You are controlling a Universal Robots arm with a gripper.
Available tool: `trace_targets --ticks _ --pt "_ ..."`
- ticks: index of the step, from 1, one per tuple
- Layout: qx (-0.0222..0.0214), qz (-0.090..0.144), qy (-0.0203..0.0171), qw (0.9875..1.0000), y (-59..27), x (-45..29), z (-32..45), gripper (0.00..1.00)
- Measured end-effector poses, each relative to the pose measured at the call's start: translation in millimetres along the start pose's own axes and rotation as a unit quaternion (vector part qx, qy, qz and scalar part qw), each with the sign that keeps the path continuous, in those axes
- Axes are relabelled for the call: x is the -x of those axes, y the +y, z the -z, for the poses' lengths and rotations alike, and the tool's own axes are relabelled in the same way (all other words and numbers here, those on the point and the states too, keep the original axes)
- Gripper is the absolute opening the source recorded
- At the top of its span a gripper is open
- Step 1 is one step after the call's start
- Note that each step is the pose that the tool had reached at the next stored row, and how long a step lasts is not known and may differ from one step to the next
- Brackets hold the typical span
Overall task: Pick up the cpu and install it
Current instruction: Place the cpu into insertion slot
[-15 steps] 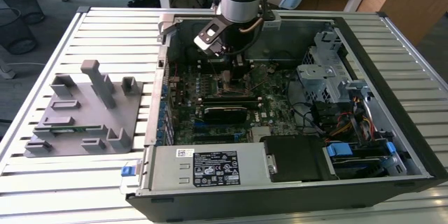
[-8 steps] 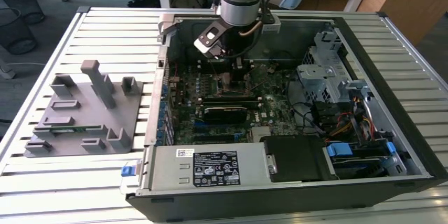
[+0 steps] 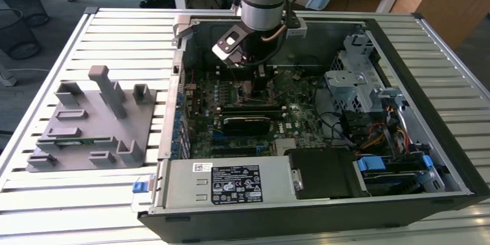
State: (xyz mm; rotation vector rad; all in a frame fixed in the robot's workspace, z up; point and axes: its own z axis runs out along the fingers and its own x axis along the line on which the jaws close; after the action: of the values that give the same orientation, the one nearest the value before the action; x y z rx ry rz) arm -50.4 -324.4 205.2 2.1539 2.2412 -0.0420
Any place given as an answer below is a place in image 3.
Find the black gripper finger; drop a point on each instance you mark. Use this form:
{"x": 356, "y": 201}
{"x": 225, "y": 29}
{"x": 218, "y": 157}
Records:
{"x": 261, "y": 84}

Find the thin metal locking lever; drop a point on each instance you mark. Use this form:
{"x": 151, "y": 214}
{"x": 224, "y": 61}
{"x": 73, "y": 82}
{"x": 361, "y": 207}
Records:
{"x": 236, "y": 76}

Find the black CPU socket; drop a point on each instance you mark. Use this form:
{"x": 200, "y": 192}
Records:
{"x": 242, "y": 98}

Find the black RAM slot bank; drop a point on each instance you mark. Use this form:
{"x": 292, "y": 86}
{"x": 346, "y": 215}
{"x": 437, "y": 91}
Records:
{"x": 249, "y": 111}
{"x": 226, "y": 70}

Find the small black graphics card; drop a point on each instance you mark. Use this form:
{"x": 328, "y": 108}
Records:
{"x": 245, "y": 126}

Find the green motherboard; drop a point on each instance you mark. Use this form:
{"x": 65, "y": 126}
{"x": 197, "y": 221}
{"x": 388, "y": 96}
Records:
{"x": 302, "y": 118}

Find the silver metal drive cage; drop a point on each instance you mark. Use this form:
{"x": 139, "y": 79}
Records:
{"x": 345, "y": 84}

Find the small silver heatsink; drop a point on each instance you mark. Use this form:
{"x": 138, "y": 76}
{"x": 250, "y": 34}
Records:
{"x": 285, "y": 145}

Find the silver power supply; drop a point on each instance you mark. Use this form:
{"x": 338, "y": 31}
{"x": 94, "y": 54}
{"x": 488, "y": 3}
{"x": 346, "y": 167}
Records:
{"x": 180, "y": 182}

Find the blue disk carrier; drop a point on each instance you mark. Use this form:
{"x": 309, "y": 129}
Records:
{"x": 370, "y": 166}

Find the grey plastic parts rack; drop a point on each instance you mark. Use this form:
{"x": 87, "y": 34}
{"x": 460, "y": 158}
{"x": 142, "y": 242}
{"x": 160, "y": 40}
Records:
{"x": 95, "y": 104}

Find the blue case latch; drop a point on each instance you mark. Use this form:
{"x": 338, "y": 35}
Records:
{"x": 139, "y": 187}

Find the black open PC case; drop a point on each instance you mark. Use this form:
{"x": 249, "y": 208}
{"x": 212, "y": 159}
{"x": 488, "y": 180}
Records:
{"x": 268, "y": 225}

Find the green RAM stick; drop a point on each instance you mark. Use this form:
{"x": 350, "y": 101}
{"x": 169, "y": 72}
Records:
{"x": 86, "y": 141}

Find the blue plastic clip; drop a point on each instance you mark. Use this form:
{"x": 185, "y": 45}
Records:
{"x": 427, "y": 162}

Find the wooden cabinet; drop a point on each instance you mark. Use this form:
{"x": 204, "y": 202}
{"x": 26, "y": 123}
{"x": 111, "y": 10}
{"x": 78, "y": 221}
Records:
{"x": 452, "y": 4}

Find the black mesh waste bin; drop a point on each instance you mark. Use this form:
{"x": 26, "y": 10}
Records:
{"x": 19, "y": 38}
{"x": 34, "y": 7}

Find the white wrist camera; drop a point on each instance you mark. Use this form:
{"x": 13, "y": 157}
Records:
{"x": 230, "y": 41}

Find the small grey wrist camera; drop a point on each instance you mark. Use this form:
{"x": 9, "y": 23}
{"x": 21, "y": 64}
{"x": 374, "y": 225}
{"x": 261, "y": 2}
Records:
{"x": 298, "y": 31}

